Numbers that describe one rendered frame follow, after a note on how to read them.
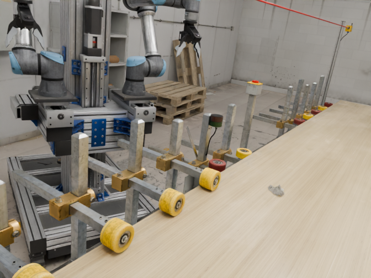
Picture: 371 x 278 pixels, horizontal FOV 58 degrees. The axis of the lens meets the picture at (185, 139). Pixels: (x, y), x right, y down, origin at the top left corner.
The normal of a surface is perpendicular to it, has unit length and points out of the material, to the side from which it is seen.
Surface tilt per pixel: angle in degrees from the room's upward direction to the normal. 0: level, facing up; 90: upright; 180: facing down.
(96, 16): 90
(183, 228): 0
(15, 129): 90
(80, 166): 90
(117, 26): 90
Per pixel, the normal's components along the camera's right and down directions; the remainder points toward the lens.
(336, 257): 0.11, -0.94
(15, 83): 0.87, 0.25
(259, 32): -0.47, 0.24
